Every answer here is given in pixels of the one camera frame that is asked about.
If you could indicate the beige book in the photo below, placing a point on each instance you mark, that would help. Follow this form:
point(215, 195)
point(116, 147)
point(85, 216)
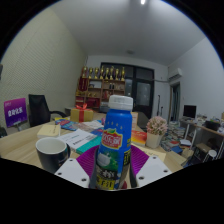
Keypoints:
point(48, 131)

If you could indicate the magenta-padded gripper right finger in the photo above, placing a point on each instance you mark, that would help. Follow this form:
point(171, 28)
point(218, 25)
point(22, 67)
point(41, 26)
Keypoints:
point(151, 170)

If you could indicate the brown cardboard carton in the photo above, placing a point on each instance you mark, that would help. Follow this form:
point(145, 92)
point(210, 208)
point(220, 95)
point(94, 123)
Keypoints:
point(134, 120)

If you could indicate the flat round red coaster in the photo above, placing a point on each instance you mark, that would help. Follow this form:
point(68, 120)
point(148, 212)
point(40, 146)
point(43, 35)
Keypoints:
point(125, 185)

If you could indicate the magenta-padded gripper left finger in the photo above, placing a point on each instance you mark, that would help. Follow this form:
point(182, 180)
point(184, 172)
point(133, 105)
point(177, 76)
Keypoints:
point(71, 171)

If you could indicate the white printed paper sheet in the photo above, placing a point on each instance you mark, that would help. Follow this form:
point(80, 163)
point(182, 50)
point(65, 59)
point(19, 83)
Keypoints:
point(78, 138)

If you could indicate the yellow gift box red ribbon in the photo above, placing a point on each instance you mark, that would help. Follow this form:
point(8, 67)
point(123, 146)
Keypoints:
point(81, 115)

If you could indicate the white wall air conditioner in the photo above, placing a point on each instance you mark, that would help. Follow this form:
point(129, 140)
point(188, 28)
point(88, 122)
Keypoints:
point(175, 74)

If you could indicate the blue book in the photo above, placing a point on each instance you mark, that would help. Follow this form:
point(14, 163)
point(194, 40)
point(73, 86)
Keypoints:
point(97, 132)

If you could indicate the black office chair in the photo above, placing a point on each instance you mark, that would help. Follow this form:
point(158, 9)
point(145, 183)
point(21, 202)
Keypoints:
point(40, 110)

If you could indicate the blue drink bottle white cap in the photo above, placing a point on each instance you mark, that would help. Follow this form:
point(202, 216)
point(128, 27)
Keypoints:
point(115, 133)

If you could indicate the orange book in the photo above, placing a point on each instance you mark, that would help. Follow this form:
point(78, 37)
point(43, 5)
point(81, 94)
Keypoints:
point(139, 137)

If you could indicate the white side desk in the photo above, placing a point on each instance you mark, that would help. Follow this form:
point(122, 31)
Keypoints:
point(200, 128)

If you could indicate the pile of books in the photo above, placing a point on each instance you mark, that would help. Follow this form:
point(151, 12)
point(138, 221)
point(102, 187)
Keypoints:
point(173, 138)

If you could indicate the wooden shelf unit with trophies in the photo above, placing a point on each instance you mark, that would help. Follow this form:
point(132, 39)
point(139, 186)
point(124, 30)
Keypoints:
point(100, 88)

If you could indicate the black-framed glass door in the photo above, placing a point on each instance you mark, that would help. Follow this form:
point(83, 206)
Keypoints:
point(143, 90)

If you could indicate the black computer monitor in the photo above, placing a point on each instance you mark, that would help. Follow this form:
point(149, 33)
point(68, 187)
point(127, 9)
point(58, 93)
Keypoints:
point(189, 111)

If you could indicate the purple sign board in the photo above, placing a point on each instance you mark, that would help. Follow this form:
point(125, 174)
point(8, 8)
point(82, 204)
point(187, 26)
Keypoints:
point(15, 112)

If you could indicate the pink flower pot plant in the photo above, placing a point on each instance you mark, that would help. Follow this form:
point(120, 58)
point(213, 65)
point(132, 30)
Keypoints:
point(156, 128)

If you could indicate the colourful magazine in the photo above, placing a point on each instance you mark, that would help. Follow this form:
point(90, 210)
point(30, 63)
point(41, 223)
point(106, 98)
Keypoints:
point(66, 125)

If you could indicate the teal book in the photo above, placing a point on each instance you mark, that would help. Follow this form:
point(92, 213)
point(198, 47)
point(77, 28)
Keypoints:
point(91, 145)

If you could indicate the black mug white inside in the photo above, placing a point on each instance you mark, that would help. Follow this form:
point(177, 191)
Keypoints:
point(51, 156)

